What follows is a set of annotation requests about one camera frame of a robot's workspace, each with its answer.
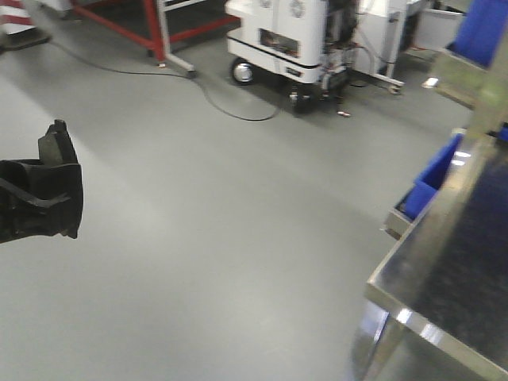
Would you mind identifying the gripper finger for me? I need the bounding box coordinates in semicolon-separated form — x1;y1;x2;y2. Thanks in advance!
1;160;74;209
1;164;83;243

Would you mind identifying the blue plastic bin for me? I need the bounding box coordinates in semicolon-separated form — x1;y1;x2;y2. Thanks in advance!
452;0;507;67
403;133;463;220

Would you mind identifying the stainless steel rack frame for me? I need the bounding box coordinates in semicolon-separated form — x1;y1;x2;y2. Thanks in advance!
351;44;507;380

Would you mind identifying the red metal frame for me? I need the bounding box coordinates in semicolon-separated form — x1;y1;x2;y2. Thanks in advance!
71;1;239;65

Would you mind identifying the lower blue plastic bin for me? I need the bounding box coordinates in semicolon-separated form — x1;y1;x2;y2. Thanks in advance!
403;133;463;220

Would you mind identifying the white machine side frame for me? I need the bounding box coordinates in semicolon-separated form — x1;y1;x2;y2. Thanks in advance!
156;0;198;79

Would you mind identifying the right blue plastic bin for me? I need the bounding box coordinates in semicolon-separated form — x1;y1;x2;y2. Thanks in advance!
452;0;507;67

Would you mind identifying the far red-white traffic cone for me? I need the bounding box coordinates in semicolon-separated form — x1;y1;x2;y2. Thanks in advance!
1;0;52;54

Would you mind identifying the second-left grey brake pad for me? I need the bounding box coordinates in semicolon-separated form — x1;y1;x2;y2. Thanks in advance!
37;119;79;167

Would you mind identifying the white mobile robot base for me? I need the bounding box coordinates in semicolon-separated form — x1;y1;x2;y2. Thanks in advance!
225;1;408;114

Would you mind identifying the black floor cable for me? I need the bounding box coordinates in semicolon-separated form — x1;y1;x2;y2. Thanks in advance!
47;39;279;122

